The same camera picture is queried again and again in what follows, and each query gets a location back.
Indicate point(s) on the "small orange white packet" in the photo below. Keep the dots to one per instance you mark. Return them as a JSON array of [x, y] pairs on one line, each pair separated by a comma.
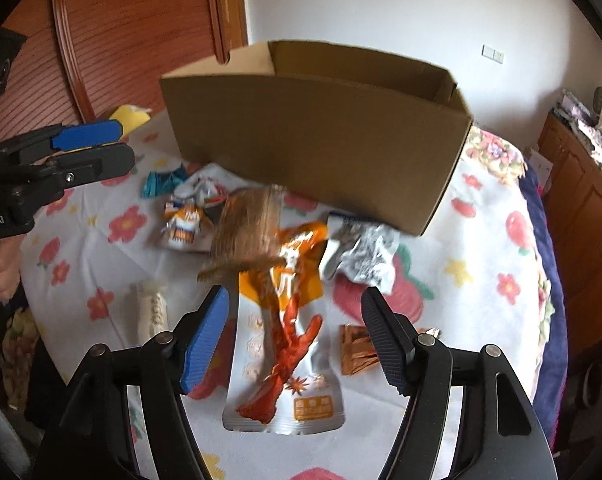
[[183, 225]]

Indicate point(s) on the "bronze foil packet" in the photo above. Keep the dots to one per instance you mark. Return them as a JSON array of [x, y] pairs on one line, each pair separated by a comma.
[[356, 355]]

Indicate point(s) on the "brown cardboard box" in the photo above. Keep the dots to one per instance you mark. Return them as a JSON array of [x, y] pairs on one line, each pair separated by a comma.
[[306, 135]]

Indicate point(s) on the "white wall switch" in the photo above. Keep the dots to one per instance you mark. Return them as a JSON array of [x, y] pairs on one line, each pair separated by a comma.
[[494, 53]]

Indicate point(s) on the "wooden louvered door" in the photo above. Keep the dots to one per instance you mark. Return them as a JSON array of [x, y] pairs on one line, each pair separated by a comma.
[[131, 20]]

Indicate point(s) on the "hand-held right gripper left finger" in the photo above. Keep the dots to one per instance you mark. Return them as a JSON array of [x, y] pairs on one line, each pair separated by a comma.
[[206, 340]]

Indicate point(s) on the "wooden cabinet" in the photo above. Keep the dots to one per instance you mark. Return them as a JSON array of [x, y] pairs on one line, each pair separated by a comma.
[[581, 210]]

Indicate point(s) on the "brown transparent snack packet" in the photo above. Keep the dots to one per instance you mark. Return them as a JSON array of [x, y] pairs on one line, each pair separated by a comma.
[[241, 230]]

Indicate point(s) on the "dark blue cloth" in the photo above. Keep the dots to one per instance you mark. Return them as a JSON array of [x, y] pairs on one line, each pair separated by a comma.
[[546, 260]]

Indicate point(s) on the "silver crumpled snack packet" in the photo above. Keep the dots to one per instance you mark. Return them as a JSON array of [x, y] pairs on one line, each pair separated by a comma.
[[366, 250]]

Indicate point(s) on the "orange chicken feet packet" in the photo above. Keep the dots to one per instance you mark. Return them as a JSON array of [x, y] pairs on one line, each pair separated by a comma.
[[281, 360]]

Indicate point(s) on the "person's left hand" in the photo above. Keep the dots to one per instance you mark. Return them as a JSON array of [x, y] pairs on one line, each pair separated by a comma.
[[1, 270]]

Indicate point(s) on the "white fruit print tablecloth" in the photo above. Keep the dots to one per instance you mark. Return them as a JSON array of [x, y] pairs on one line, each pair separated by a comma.
[[106, 260]]

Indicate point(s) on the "white card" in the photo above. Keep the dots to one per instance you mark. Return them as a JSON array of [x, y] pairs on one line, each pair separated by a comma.
[[541, 165]]

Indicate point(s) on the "white crumpled wrapper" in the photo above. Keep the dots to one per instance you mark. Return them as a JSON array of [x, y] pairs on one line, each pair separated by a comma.
[[201, 187]]

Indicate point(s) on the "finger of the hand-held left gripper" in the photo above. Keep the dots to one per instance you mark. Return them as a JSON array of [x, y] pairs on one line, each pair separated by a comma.
[[88, 132], [106, 160]]

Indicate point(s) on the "floral patterned cloth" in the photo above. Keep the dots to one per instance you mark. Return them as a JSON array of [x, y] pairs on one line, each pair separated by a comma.
[[496, 152]]

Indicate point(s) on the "pile of printed papers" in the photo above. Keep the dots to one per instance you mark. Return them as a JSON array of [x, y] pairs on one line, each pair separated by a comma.
[[581, 120]]

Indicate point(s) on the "long white snack packet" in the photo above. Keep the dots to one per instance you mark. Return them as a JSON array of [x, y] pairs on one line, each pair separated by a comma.
[[148, 310]]

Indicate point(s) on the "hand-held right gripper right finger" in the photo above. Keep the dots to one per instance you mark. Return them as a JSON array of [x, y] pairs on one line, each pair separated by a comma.
[[381, 330]]

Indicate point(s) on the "blue snack packet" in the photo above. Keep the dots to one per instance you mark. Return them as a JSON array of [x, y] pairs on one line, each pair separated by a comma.
[[158, 182]]

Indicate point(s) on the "yellow packet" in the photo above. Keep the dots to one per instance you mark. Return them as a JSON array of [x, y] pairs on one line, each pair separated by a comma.
[[133, 115]]

